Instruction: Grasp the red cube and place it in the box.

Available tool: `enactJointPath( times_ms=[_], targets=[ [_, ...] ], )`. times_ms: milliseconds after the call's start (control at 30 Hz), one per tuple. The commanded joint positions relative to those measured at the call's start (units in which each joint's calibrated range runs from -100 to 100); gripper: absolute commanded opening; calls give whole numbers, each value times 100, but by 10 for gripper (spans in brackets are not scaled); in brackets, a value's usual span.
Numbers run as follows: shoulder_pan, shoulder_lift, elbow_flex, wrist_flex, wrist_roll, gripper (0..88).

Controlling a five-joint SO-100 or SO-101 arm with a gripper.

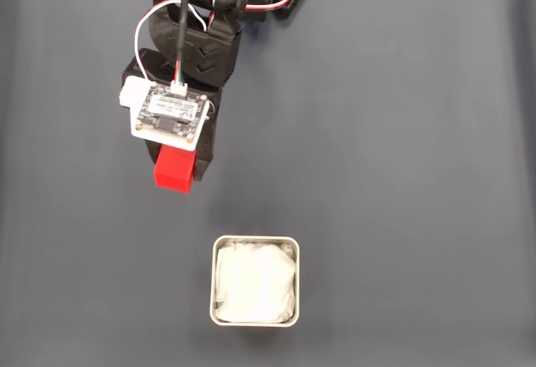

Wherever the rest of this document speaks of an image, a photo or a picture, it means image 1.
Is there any red cube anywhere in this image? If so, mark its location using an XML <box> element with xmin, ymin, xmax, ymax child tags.
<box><xmin>152</xmin><ymin>143</ymin><xmax>198</xmax><ymax>196</ymax></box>

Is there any beige square box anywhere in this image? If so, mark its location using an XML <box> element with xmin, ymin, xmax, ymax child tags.
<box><xmin>209</xmin><ymin>235</ymin><xmax>301</xmax><ymax>328</ymax></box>

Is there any white crumpled cloth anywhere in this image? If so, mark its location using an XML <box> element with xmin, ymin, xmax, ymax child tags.
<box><xmin>214</xmin><ymin>239</ymin><xmax>297</xmax><ymax>324</ymax></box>

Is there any dark grey table mat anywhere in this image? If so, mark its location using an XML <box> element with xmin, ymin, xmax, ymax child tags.
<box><xmin>0</xmin><ymin>0</ymin><xmax>536</xmax><ymax>367</ymax></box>

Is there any camera circuit board white mount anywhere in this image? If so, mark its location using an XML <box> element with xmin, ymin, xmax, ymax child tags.
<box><xmin>117</xmin><ymin>75</ymin><xmax>211</xmax><ymax>152</ymax></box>

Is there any black camera cable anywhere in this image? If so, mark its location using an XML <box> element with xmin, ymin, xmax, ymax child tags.
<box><xmin>174</xmin><ymin>0</ymin><xmax>190</xmax><ymax>75</ymax></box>

